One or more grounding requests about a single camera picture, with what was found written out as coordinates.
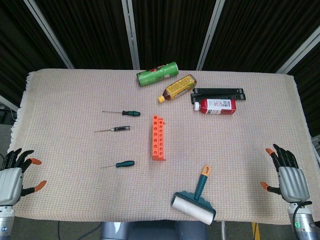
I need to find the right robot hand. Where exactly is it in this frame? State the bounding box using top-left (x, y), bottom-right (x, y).
top-left (259, 143), bottom-right (313, 204)

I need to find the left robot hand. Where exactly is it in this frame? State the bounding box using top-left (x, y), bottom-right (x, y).
top-left (0, 147), bottom-right (48, 206)

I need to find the teal handle screwdriver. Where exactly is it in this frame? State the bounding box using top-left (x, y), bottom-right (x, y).
top-left (100, 160), bottom-right (135, 169)

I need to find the black metal precision screwdriver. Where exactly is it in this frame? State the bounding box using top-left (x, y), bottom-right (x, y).
top-left (94, 125), bottom-right (133, 133)

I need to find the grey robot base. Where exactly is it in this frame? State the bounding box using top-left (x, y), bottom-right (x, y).
top-left (99, 221), bottom-right (208, 240)

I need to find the green black striped screwdriver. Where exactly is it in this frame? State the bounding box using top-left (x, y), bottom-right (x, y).
top-left (101, 110), bottom-right (141, 117)

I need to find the orange hole block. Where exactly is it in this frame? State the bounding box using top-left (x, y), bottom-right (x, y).
top-left (151, 114), bottom-right (168, 162)

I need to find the beige woven tablecloth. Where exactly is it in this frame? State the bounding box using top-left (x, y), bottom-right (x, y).
top-left (0, 68), bottom-right (313, 224)

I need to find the teal lint roller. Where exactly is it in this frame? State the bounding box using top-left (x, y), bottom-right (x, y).
top-left (170, 164), bottom-right (217, 226)

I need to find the red juice carton bottle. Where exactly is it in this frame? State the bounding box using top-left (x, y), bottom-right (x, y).
top-left (193, 98), bottom-right (237, 116)

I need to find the black plastic strip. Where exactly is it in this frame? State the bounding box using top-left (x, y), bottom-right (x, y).
top-left (190, 92), bottom-right (248, 105)
top-left (192, 87), bottom-right (245, 95)

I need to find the yellow label tea bottle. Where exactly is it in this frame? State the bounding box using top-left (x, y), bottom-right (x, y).
top-left (157, 74), bottom-right (198, 104)

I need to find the green chip can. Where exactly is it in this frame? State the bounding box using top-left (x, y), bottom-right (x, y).
top-left (136, 61), bottom-right (180, 87)

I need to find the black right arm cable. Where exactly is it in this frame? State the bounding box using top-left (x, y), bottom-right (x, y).
top-left (292, 201), bottom-right (313, 240)

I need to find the grey metal partition post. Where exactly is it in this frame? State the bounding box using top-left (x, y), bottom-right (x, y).
top-left (0, 94), bottom-right (20, 112)
top-left (196, 0), bottom-right (226, 71)
top-left (121, 0), bottom-right (141, 70)
top-left (23, 0), bottom-right (75, 70)
top-left (275, 31), bottom-right (320, 75)

